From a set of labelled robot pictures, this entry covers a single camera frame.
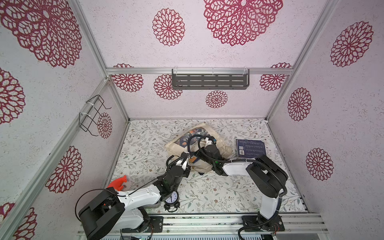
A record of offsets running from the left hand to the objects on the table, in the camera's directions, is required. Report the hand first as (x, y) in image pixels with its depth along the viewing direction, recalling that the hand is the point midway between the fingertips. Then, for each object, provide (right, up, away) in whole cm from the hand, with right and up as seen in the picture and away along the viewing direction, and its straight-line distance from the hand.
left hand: (186, 158), depth 83 cm
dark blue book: (+41, +4, +15) cm, 44 cm away
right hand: (+3, +7, +7) cm, 10 cm away
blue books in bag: (+4, -2, +9) cm, 10 cm away
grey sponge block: (-18, -24, -6) cm, 31 cm away
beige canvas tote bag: (+5, +10, +6) cm, 13 cm away
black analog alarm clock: (-8, -23, -6) cm, 24 cm away
